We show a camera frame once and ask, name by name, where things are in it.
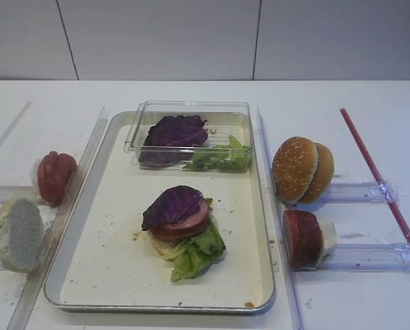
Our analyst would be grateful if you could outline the purple cabbage leaf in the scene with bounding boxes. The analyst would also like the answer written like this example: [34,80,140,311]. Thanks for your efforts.
[141,186,204,231]

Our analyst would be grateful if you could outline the green lettuce in box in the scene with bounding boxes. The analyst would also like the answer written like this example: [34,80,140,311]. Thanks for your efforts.
[183,135,250,173]

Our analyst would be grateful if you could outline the meat patty on burger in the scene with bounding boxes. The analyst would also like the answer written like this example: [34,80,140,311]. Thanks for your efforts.
[159,200,210,229]

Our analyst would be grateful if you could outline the tomato slice on burger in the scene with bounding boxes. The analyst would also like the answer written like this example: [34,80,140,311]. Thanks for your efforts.
[150,222,207,241]

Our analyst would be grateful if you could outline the green lettuce on burger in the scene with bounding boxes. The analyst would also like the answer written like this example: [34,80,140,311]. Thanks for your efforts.
[167,198,226,283]

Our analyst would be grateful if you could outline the meat patties stack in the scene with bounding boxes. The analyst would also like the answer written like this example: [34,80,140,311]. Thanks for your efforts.
[283,210,323,267]

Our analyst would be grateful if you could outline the white pusher block patties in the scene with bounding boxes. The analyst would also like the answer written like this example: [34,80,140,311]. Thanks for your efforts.
[319,221,337,259]

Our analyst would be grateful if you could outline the red tomato slices stack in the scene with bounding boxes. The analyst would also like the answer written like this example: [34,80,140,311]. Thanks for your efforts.
[36,151,78,205]

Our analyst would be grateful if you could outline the clear plastic ingredient box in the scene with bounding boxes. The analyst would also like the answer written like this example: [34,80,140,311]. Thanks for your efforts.
[124,100,253,173]

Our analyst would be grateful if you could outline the purple cabbage in box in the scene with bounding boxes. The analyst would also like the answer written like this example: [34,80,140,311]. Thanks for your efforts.
[139,115,208,168]

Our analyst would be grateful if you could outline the sesame top bun front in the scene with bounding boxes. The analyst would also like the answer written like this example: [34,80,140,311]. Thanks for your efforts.
[272,137,318,204]

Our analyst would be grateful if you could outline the sesame bun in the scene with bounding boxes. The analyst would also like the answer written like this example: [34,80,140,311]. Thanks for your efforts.
[298,143,334,204]
[272,137,318,204]

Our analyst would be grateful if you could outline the bottom bun on tray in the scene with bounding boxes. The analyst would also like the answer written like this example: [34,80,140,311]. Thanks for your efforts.
[148,232,191,261]

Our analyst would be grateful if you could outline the sesame top bun rear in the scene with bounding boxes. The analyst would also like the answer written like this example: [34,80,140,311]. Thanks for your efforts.
[298,143,334,204]

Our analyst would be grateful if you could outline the metal baking tray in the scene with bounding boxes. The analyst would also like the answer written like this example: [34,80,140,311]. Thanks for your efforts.
[44,112,275,315]

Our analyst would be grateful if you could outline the bottom bun slice standing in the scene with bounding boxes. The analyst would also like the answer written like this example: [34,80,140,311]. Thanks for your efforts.
[0,198,44,274]

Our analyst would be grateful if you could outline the clear thin rod left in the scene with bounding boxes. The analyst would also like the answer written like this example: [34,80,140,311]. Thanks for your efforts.
[0,101,33,148]

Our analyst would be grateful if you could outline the red thin rod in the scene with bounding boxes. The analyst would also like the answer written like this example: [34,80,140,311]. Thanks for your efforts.
[340,108,410,245]

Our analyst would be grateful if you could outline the clear rail for top buns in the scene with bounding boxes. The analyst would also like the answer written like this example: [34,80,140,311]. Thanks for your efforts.
[319,181,398,204]

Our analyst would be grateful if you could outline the clear rail for tomato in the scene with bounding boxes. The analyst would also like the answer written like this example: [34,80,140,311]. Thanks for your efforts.
[0,186,44,205]

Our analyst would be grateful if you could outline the clear rail for patties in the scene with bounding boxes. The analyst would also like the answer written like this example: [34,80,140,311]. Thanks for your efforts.
[291,243,410,273]

